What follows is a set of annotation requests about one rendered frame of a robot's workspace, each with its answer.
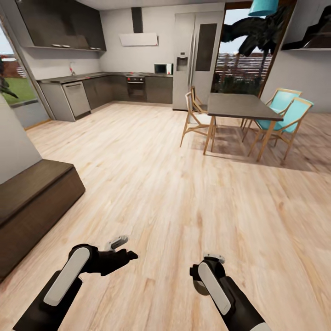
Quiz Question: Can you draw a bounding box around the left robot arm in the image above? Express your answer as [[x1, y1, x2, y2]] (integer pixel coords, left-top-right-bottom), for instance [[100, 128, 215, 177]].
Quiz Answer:
[[12, 235, 138, 331]]

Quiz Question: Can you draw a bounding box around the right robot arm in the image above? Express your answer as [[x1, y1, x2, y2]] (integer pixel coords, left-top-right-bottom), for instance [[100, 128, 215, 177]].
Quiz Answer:
[[189, 251, 272, 331]]

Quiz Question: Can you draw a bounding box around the pillar candle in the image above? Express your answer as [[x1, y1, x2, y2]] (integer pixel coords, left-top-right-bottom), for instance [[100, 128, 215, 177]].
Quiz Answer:
[[193, 280, 209, 296]]

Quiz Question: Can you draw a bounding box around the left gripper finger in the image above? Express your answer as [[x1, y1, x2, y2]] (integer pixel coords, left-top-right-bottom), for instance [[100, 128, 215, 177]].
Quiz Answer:
[[127, 251, 138, 261]]

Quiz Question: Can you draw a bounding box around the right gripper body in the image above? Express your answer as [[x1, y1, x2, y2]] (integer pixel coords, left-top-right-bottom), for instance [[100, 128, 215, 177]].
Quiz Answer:
[[192, 264, 201, 281]]

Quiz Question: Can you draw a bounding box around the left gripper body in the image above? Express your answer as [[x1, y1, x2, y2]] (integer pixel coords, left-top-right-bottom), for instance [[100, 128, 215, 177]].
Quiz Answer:
[[100, 249, 128, 276]]

